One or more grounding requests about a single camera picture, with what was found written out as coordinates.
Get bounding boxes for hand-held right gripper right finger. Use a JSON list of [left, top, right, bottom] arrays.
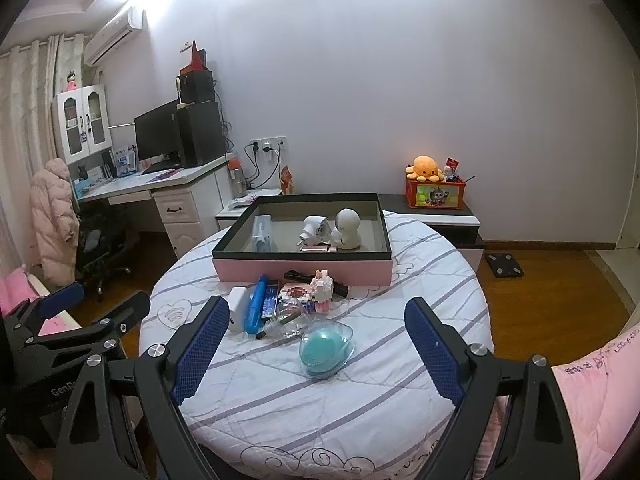
[[404, 297, 583, 480]]

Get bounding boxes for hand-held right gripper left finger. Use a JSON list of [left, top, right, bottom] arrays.
[[52, 296, 231, 480]]

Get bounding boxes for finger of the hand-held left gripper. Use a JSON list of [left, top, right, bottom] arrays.
[[2, 281, 86, 341], [22, 290, 152, 361]]

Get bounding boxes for white charger block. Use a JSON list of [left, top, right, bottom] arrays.
[[228, 286, 253, 333]]

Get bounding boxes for blue ribbed plastic item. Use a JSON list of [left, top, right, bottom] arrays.
[[244, 275, 268, 335]]

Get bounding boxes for blue printed small box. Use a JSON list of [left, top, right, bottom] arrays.
[[260, 282, 282, 318]]

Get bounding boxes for teal sponge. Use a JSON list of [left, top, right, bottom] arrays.
[[299, 322, 355, 380]]

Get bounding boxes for pink white block toy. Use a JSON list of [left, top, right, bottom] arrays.
[[277, 269, 335, 313]]

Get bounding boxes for pink storage box tray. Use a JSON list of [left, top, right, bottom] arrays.
[[211, 192, 394, 287]]

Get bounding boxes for pink bed sheet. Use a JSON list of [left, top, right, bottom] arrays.
[[0, 266, 83, 336]]

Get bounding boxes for black office chair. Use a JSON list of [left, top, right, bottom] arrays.
[[74, 200, 135, 303]]

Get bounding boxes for pink puffer coat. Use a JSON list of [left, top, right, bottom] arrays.
[[29, 158, 81, 291]]

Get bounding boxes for black bathroom scale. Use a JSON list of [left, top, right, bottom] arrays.
[[484, 252, 526, 280]]

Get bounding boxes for white desk with drawers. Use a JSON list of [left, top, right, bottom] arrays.
[[70, 152, 236, 261]]

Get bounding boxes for clear plastic case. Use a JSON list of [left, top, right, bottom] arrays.
[[251, 214, 273, 252]]

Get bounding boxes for blue white box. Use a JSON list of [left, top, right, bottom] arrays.
[[112, 145, 138, 176]]

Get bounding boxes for red printed storage box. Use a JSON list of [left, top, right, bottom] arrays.
[[405, 176, 468, 209]]

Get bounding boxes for printed paper leaflet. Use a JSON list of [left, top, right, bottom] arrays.
[[227, 191, 261, 210]]

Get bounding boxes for pink quilt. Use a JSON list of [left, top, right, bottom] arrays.
[[550, 327, 640, 480]]

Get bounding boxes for clear bottle with red cap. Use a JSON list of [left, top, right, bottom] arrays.
[[229, 157, 249, 198]]

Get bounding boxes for white hutch cabinet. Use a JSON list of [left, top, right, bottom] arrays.
[[51, 83, 113, 165]]

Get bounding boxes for black computer monitor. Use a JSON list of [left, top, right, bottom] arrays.
[[134, 100, 183, 170]]

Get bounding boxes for orange octopus plush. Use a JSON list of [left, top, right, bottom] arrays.
[[405, 155, 446, 182]]

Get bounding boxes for white curtain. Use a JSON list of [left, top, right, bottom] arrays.
[[0, 34, 86, 271]]

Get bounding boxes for black computer tower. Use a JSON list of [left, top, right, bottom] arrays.
[[175, 101, 228, 168]]

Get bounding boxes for black speaker box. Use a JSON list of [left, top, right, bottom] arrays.
[[176, 70, 217, 106]]

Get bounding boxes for red triangular ornament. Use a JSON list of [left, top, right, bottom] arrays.
[[181, 40, 207, 73]]

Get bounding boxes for white air conditioner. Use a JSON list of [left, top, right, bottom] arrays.
[[82, 6, 145, 67]]

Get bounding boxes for white security camera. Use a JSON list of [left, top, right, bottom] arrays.
[[330, 208, 363, 251]]

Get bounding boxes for black power cables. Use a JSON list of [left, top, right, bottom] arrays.
[[243, 142, 281, 196]]

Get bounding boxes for white wall outlet strip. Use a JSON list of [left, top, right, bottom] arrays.
[[250, 135, 288, 157]]

